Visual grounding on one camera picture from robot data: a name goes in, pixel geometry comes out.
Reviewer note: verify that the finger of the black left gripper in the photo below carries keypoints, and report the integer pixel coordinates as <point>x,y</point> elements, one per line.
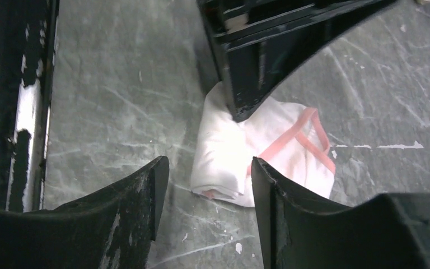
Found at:
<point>258,44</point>

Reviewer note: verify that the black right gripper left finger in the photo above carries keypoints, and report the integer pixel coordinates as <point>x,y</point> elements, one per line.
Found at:
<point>110,228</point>

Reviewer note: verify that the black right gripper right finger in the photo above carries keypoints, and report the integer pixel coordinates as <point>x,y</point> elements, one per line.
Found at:
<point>300,229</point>

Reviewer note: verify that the white pink-trimmed underwear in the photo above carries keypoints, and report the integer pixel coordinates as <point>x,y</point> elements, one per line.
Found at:
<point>288,136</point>

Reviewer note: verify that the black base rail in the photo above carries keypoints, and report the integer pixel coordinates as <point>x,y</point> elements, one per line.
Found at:
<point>28,43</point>

